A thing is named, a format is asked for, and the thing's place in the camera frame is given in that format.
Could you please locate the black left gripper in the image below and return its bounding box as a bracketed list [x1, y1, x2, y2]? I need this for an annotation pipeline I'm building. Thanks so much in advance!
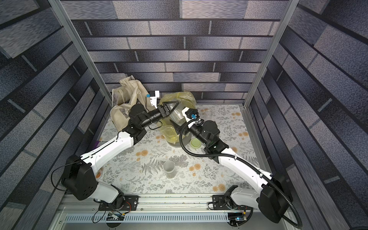
[139, 102, 177, 130]

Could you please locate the grey mesh waste bin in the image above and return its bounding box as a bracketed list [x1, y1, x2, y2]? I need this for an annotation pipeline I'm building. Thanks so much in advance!
[168, 134, 192, 148]

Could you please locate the green jar lid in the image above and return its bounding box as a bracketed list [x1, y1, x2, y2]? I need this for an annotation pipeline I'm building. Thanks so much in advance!
[190, 138, 202, 149]

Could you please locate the short frosted plastic cup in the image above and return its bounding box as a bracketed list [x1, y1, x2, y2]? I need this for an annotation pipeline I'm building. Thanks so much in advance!
[163, 161, 176, 179]

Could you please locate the glass jar with green lid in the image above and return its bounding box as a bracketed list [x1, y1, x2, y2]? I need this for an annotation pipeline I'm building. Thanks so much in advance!
[169, 103, 186, 125]

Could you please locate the tall clear plastic jar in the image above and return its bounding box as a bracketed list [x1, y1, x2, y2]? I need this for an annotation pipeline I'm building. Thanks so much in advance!
[203, 109, 213, 121]

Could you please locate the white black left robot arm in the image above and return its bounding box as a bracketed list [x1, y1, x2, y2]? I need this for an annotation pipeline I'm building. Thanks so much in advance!
[61, 101, 179, 203]

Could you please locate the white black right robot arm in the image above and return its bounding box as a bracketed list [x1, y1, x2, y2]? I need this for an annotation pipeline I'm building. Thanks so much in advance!
[173, 119, 302, 229]

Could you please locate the yellow plastic bin liner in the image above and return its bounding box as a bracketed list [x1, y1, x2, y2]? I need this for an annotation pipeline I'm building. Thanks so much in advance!
[159, 92, 196, 144]

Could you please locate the floral patterned table mat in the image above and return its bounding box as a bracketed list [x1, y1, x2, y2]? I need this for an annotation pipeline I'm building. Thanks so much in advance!
[97, 104, 258, 194]

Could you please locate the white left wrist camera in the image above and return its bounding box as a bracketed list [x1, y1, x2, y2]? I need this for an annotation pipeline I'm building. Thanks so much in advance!
[146, 91, 160, 109]

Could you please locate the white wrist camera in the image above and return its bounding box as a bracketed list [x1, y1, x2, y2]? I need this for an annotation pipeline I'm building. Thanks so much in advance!
[182, 107, 200, 125]
[146, 91, 160, 109]

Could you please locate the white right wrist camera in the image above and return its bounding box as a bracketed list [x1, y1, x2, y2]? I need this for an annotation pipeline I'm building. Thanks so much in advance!
[182, 107, 200, 125]

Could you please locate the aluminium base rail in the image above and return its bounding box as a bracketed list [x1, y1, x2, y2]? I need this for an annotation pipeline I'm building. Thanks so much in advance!
[51, 194, 260, 229]

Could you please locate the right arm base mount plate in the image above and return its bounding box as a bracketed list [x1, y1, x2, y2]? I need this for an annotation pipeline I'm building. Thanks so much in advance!
[210, 195, 252, 210]

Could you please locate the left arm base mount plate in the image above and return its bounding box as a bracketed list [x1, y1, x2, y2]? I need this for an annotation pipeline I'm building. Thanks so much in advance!
[98, 195, 139, 212]

